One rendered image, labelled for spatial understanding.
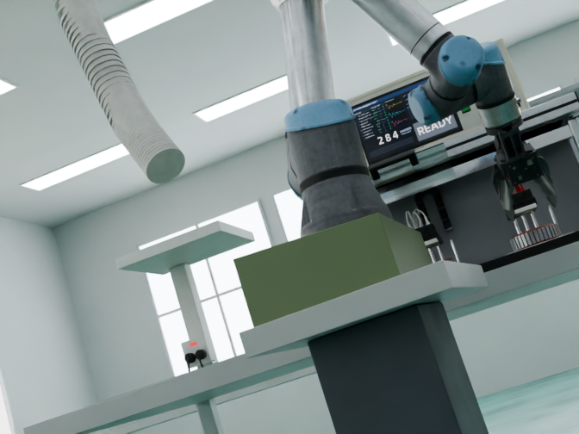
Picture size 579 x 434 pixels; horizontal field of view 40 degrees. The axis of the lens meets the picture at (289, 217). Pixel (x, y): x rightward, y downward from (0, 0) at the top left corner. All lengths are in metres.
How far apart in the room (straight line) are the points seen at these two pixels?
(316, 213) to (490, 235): 0.98
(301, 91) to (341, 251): 0.39
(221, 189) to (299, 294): 7.77
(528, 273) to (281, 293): 0.59
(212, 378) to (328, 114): 0.71
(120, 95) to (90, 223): 6.47
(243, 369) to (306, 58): 0.67
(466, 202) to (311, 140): 0.95
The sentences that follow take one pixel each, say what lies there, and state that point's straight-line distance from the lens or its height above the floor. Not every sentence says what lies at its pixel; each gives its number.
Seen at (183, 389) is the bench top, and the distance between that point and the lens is 1.76.
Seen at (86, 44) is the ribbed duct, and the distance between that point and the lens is 3.35.
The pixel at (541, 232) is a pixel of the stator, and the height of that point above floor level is 0.80.
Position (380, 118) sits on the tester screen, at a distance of 2.09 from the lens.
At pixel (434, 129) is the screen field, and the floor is 1.16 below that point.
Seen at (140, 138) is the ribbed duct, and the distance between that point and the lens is 3.02.
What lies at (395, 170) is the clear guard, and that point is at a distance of 1.79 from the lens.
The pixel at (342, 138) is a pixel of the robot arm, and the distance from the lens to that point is 1.26.
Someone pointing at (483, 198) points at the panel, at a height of 0.96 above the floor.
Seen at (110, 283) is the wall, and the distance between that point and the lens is 9.39.
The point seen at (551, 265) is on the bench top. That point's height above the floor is 0.72.
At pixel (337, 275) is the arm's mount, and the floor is 0.78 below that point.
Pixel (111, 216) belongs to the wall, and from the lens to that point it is 9.46.
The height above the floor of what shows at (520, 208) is 0.88.
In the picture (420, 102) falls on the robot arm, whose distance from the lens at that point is 1.47.
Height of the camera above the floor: 0.65
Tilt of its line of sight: 12 degrees up
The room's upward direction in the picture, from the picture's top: 18 degrees counter-clockwise
